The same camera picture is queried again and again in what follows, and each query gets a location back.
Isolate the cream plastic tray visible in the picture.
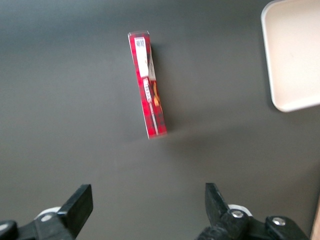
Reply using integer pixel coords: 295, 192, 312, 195
260, 0, 320, 113

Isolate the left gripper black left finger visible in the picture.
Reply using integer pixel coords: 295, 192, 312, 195
31, 184, 94, 240

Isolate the red cookie box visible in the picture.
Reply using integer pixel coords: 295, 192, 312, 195
127, 30, 168, 140

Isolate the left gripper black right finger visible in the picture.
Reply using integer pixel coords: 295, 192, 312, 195
196, 182, 253, 240

